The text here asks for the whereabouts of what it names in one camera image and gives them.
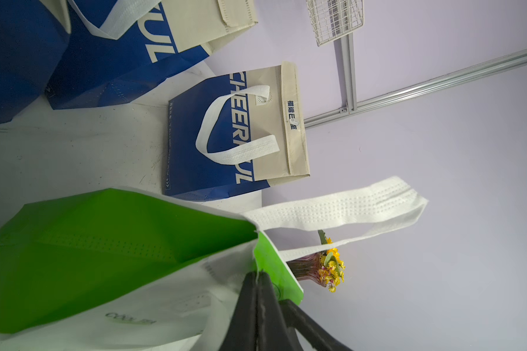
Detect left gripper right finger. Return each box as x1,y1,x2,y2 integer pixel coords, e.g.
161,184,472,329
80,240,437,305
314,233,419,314
279,300,351,351

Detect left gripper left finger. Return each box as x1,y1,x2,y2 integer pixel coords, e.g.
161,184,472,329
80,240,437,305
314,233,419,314
220,271,302,350

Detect green white takeout bag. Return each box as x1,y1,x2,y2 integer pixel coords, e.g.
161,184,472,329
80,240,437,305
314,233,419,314
0,177,427,350

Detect blue beige tote bag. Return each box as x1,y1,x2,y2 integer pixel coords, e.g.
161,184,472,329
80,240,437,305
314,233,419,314
46,1,258,110
0,0,71,124
163,61,310,202

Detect sunflower bouquet in vase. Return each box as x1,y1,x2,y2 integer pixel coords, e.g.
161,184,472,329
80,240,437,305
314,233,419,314
287,248,345,293

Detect aluminium frame rails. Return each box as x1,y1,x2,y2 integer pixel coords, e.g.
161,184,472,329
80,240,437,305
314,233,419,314
305,49,527,128

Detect white wire wall basket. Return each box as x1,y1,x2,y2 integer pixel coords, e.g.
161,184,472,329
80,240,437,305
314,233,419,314
306,0,365,47

